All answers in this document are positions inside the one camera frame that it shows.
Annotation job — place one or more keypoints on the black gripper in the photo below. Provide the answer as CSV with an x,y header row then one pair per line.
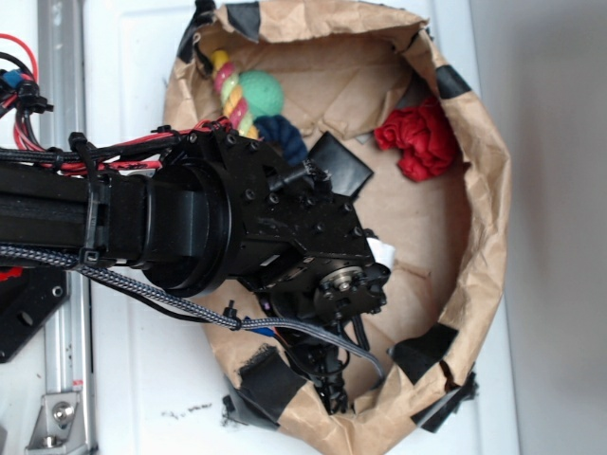
x,y
321,362

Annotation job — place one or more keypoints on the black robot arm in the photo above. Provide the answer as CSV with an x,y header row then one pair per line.
x,y
175,214

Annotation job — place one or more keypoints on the brown paper bag bin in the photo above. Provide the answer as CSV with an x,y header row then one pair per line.
x,y
344,66

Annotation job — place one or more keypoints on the black square box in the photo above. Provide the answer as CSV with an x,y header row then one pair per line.
x,y
349,174

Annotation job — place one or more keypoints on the red crumpled cloth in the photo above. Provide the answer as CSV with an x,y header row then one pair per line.
x,y
424,136

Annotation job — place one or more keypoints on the green ball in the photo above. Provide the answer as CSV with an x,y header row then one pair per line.
x,y
263,92

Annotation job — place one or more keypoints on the aluminium extrusion rail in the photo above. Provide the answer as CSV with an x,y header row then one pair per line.
x,y
68,345

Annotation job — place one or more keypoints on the metal corner bracket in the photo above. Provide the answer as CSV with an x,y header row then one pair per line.
x,y
60,426

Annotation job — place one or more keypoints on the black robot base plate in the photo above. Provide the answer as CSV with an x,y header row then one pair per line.
x,y
29,297

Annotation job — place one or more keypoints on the multicolour twisted rope toy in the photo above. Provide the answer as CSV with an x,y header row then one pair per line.
x,y
226,83

